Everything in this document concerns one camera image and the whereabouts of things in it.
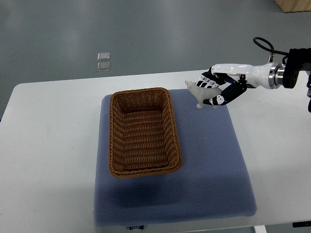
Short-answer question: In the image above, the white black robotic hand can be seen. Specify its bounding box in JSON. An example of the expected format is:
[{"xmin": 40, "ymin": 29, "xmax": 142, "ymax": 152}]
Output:
[{"xmin": 196, "ymin": 63, "xmax": 284, "ymax": 106}]

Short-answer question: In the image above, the white bear figurine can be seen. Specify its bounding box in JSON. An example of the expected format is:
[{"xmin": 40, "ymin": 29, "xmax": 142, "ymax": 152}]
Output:
[{"xmin": 185, "ymin": 81, "xmax": 222, "ymax": 109}]

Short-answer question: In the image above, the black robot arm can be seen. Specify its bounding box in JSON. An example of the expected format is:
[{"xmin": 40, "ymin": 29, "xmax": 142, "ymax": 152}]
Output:
[{"xmin": 276, "ymin": 48, "xmax": 311, "ymax": 99}]

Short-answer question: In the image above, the brown wicker basket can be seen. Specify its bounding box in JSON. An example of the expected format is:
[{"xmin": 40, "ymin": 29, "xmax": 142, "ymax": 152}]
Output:
[{"xmin": 108, "ymin": 87, "xmax": 183, "ymax": 178}]

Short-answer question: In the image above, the wooden box corner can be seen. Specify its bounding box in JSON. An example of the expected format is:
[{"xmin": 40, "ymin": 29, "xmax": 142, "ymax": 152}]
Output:
[{"xmin": 275, "ymin": 0, "xmax": 311, "ymax": 13}]

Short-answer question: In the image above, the blue padded mat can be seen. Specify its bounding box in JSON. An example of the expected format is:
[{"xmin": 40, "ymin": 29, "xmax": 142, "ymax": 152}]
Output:
[{"xmin": 94, "ymin": 89, "xmax": 257, "ymax": 227}]

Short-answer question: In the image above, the upper clear floor plate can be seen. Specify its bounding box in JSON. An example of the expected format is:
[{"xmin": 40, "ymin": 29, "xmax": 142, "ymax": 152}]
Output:
[{"xmin": 97, "ymin": 52, "xmax": 110, "ymax": 61}]

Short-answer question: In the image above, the clear floor plate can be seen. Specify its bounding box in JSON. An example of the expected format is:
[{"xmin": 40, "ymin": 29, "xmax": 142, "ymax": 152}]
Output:
[
  {"xmin": 97, "ymin": 52, "xmax": 110, "ymax": 61},
  {"xmin": 97, "ymin": 61, "xmax": 110, "ymax": 71}
]

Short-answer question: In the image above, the lower clear floor plate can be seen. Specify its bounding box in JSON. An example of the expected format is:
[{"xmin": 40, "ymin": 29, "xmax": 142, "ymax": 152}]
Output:
[{"xmin": 97, "ymin": 61, "xmax": 110, "ymax": 71}]

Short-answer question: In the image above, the black cable loop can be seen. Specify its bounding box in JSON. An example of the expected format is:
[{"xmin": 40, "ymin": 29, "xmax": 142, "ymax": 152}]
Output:
[{"xmin": 253, "ymin": 37, "xmax": 292, "ymax": 59}]

